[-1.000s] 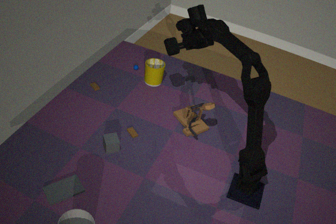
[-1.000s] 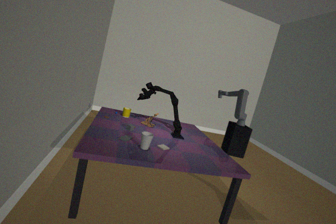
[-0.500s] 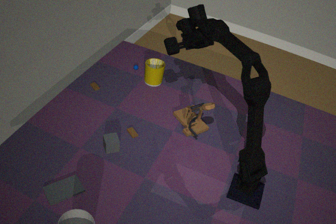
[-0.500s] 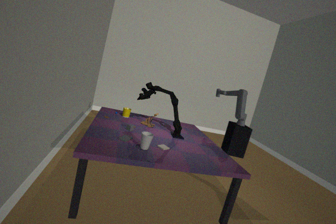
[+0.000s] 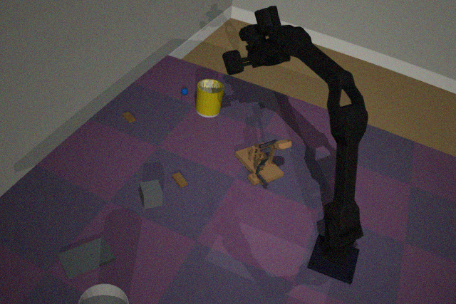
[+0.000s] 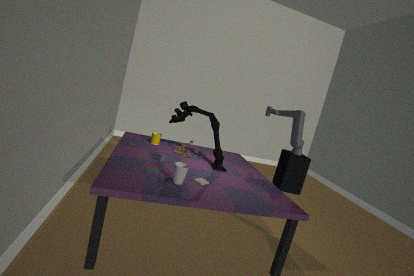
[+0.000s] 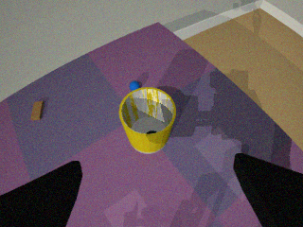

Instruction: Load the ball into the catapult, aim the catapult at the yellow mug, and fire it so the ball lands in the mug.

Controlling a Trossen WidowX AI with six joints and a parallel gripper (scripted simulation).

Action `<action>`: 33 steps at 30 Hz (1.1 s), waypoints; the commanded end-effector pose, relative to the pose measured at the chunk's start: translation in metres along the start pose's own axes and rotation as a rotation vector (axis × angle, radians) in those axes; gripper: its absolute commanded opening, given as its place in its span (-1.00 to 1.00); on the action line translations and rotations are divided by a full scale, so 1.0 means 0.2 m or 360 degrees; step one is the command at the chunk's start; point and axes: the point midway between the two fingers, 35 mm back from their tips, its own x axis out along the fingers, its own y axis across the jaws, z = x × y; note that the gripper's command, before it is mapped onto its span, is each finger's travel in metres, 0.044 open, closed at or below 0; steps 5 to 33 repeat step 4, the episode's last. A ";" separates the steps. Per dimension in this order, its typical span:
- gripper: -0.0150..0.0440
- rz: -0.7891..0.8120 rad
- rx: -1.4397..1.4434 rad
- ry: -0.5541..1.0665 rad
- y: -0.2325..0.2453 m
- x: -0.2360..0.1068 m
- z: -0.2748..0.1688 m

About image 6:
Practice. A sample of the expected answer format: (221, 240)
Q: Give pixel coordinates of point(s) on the white paper cup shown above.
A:
(180, 171)

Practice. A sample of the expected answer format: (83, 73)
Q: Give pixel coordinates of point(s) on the yellow cup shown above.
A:
(155, 138)

